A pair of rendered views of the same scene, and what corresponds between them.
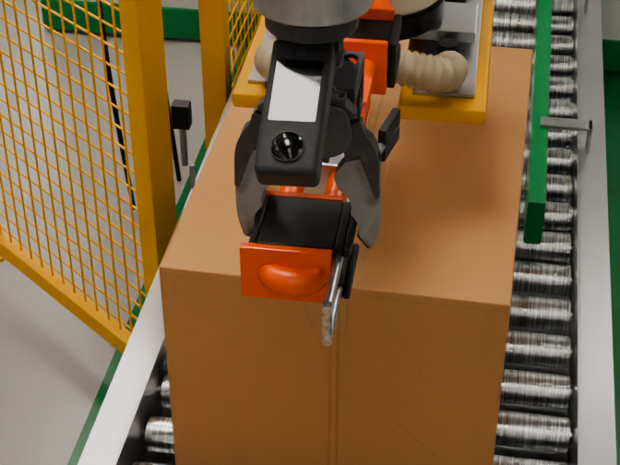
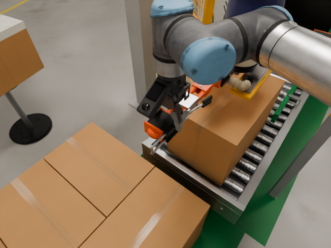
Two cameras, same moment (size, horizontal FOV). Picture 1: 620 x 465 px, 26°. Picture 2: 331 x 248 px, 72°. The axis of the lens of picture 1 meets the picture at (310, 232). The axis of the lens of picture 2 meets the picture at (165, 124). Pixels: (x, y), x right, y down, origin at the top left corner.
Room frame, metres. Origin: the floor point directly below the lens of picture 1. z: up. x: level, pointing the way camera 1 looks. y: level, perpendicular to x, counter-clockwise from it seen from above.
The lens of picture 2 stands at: (0.47, -0.24, 1.78)
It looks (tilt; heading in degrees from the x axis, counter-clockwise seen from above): 49 degrees down; 29
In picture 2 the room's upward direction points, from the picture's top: straight up
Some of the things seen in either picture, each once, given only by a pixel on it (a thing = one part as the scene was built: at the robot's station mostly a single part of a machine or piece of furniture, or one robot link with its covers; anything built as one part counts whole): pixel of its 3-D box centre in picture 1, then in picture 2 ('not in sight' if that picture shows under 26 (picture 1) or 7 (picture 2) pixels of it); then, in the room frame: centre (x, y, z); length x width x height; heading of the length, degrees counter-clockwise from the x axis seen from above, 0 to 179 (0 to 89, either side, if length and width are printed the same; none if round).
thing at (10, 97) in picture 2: not in sight; (16, 107); (1.11, 1.68, 0.31); 0.40 x 0.40 x 0.62
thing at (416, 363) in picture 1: (364, 267); (222, 117); (1.48, -0.08, 0.75); 0.60 x 0.40 x 0.40; 170
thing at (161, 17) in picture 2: not in sight; (172, 29); (0.91, 0.00, 1.53); 0.10 x 0.09 x 0.12; 55
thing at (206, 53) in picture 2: not in sight; (202, 49); (0.86, -0.10, 1.54); 0.12 x 0.12 x 0.09; 55
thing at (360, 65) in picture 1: (313, 72); (171, 85); (0.92, 0.00, 1.36); 0.09 x 0.08 x 0.12; 171
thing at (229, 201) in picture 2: not in sight; (187, 173); (1.11, -0.03, 0.58); 0.70 x 0.03 x 0.06; 81
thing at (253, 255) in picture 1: (293, 244); (161, 124); (0.89, 0.01, 1.22); 0.08 x 0.07 x 0.05; 172
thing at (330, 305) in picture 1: (365, 213); (184, 122); (0.93, -0.05, 1.22); 0.31 x 0.03 x 0.05; 172
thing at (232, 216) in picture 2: not in sight; (186, 182); (1.11, -0.03, 0.48); 0.70 x 0.03 x 0.15; 81
